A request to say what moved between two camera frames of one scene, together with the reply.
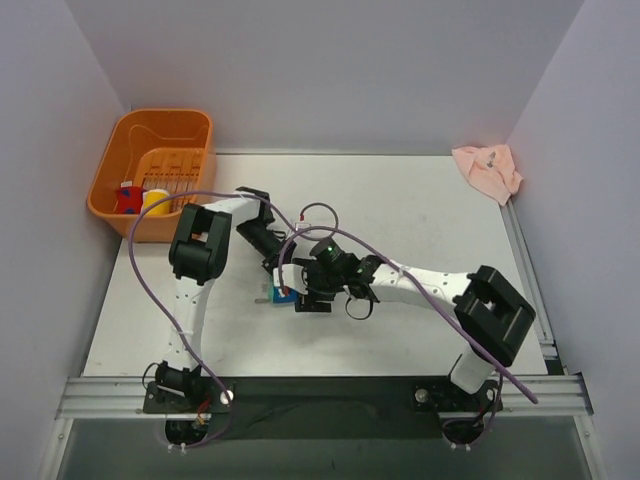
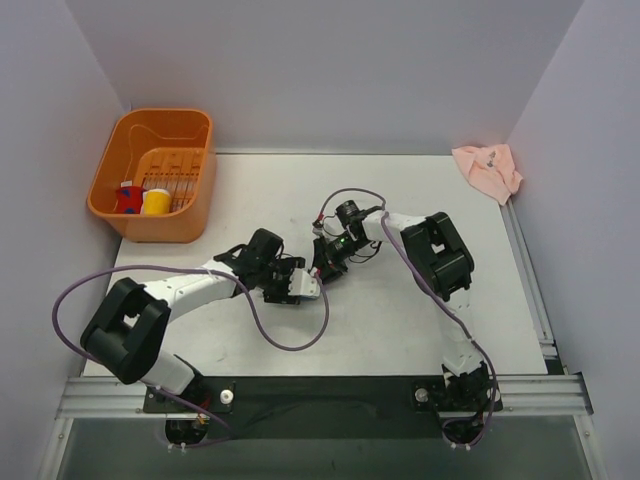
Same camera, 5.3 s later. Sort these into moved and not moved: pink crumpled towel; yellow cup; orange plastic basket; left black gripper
Moved: left black gripper
Not moved: yellow cup; orange plastic basket; pink crumpled towel
